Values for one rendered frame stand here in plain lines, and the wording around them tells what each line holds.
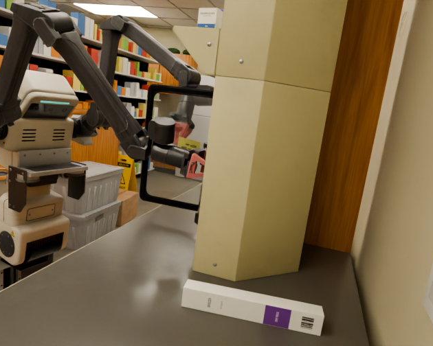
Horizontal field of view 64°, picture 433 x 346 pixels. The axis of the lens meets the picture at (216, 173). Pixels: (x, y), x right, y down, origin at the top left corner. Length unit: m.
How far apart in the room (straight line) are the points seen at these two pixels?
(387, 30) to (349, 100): 0.21
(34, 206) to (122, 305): 0.86
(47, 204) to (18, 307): 0.84
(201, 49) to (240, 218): 0.39
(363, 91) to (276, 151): 0.42
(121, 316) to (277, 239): 0.40
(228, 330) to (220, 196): 0.29
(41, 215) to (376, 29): 1.36
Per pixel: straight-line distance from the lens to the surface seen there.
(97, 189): 3.15
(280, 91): 0.80
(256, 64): 0.78
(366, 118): 1.13
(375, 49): 1.15
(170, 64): 1.30
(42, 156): 1.47
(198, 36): 0.82
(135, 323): 0.70
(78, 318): 0.72
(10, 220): 1.53
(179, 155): 0.95
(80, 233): 3.11
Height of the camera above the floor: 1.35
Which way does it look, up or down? 11 degrees down
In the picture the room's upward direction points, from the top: 7 degrees clockwise
